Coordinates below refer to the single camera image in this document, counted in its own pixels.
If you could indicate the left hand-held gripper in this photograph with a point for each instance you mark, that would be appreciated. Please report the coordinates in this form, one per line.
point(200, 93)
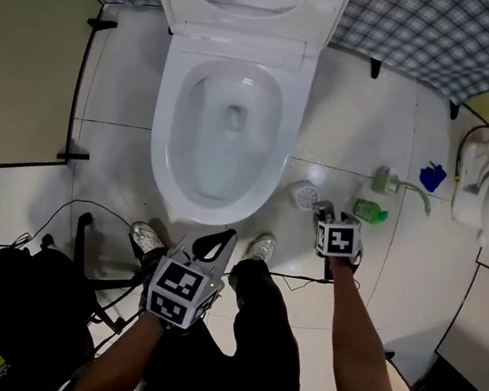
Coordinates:
point(179, 290)

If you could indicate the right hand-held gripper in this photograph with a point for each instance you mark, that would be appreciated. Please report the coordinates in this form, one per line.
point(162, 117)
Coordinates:
point(338, 241)

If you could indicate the person's right forearm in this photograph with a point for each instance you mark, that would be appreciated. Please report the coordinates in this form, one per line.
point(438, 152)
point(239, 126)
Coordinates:
point(354, 345)

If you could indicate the person's left forearm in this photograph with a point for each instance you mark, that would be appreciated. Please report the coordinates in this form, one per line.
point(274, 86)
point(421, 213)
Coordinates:
point(116, 363)

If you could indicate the green plastic bottle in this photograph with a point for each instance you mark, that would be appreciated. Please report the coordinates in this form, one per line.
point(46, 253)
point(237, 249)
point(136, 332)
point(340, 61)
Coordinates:
point(368, 211)

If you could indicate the person's right grey shoe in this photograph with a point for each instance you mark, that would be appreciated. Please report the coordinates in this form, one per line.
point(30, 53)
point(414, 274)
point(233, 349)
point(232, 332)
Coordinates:
point(260, 247)

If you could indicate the person's grey shoe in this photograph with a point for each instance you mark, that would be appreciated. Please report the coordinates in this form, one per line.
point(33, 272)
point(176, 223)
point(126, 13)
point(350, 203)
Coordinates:
point(146, 236)
point(260, 247)

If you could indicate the grey water valve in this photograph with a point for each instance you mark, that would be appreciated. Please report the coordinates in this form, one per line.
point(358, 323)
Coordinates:
point(385, 181)

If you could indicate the person's left grey shoe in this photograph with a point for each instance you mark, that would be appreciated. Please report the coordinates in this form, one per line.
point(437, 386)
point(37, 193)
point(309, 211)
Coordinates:
point(146, 236)

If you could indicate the person's right leg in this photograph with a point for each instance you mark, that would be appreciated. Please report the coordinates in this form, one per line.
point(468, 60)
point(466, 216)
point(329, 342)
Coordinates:
point(269, 332)

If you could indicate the person's leg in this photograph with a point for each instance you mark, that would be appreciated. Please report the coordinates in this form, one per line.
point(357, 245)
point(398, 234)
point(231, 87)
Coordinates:
point(269, 332)
point(184, 374)

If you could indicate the blue crumpled cloth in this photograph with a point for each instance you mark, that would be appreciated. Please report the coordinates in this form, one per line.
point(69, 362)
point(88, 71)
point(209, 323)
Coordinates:
point(432, 177)

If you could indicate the person's left leg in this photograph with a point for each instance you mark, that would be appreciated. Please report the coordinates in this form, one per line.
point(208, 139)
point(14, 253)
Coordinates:
point(184, 374)

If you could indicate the black metal stand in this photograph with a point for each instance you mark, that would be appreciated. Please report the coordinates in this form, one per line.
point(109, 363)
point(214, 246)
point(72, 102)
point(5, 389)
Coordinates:
point(82, 247)

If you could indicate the black partition foot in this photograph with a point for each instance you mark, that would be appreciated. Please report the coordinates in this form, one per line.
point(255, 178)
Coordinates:
point(375, 69)
point(453, 110)
point(73, 157)
point(101, 24)

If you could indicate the white partition panel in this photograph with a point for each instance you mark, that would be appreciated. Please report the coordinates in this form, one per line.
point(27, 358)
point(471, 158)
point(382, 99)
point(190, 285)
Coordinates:
point(484, 338)

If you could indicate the black bag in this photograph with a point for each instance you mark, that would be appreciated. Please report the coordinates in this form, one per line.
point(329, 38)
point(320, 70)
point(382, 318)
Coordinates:
point(13, 319)

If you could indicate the grey plaid curtain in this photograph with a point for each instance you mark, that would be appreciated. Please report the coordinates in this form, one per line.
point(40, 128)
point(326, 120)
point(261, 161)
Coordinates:
point(435, 36)

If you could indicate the cream partition panel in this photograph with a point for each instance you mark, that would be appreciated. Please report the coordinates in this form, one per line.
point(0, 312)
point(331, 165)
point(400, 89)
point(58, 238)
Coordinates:
point(26, 63)

